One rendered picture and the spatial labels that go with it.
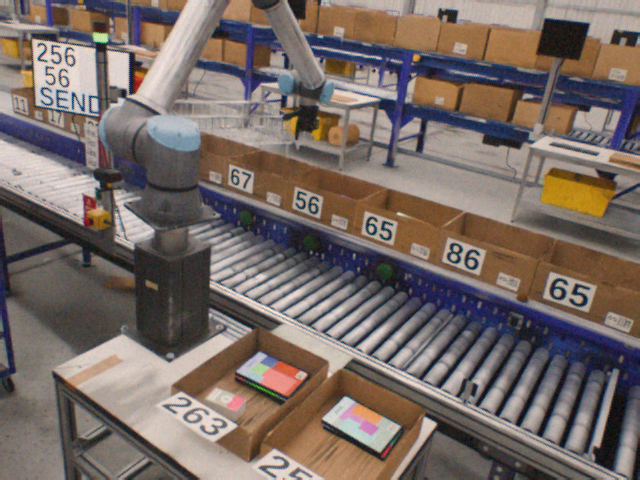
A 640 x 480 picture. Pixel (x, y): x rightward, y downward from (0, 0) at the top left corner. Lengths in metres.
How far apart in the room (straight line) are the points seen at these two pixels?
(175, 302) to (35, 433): 1.20
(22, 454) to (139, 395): 1.07
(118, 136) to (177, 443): 0.89
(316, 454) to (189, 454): 0.33
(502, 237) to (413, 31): 4.96
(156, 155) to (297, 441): 0.88
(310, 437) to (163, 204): 0.78
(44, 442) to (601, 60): 5.90
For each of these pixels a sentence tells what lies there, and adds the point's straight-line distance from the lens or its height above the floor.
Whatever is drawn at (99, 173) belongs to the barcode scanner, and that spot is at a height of 1.07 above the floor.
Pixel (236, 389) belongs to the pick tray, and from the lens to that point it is 1.69.
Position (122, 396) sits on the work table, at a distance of 1.71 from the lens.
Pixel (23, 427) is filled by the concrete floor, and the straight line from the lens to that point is 2.81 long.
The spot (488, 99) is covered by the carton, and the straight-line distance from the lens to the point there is 6.58.
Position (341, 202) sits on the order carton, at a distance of 2.44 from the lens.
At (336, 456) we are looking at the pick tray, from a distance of 1.53.
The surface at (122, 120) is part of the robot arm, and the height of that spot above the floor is 1.45.
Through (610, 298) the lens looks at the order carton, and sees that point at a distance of 2.17.
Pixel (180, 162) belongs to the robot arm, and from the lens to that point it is 1.61.
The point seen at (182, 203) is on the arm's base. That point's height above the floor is 1.25.
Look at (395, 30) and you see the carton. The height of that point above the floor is 1.57.
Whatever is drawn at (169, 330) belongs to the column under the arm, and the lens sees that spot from 1.81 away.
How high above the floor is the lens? 1.85
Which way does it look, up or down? 24 degrees down
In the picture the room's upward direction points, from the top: 7 degrees clockwise
